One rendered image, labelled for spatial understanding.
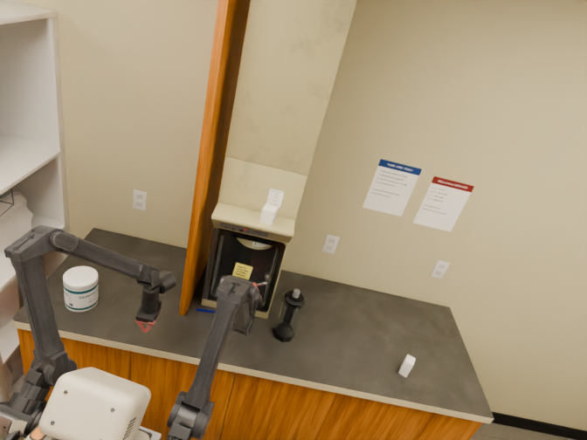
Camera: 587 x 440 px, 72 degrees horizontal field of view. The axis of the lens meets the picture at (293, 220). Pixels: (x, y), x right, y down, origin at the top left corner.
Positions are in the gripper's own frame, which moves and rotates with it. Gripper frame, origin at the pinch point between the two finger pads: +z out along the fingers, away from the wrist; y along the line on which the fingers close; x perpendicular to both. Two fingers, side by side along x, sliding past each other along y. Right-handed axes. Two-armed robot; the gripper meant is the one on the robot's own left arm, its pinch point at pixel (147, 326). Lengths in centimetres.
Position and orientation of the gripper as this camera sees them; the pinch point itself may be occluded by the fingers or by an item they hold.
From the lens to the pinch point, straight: 169.1
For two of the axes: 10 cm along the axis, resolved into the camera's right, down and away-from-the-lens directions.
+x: -9.7, -2.4, -0.8
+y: 0.5, -5.0, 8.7
